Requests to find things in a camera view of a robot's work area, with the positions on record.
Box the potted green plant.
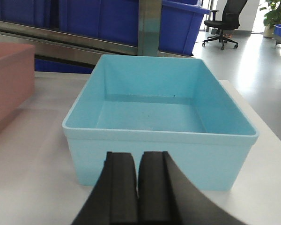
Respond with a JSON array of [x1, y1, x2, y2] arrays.
[[259, 0, 281, 38]]

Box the blue crate centre left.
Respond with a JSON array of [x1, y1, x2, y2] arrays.
[[0, 0, 59, 28]]

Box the stainless steel shelf rack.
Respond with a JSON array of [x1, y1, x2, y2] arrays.
[[0, 0, 189, 67]]

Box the pink plastic box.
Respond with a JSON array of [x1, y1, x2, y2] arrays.
[[0, 42, 35, 132]]

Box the blue crate centre right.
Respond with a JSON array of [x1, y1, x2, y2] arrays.
[[59, 0, 139, 46]]

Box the blue crates under shelf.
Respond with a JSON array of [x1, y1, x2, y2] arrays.
[[35, 59, 93, 74]]

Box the light blue plastic box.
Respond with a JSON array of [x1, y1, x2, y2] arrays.
[[62, 55, 259, 191]]

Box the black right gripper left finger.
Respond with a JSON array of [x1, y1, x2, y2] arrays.
[[72, 152, 138, 225]]

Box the blue crate far right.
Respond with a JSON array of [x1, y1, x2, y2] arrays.
[[159, 0, 209, 56]]

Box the black office chair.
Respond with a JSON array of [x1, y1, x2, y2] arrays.
[[202, 0, 247, 50]]

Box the blue crate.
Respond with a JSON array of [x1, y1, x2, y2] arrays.
[[59, 0, 139, 46], [159, 0, 209, 56], [0, 0, 59, 28]]

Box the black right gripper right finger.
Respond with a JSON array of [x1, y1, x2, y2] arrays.
[[138, 151, 243, 225]]

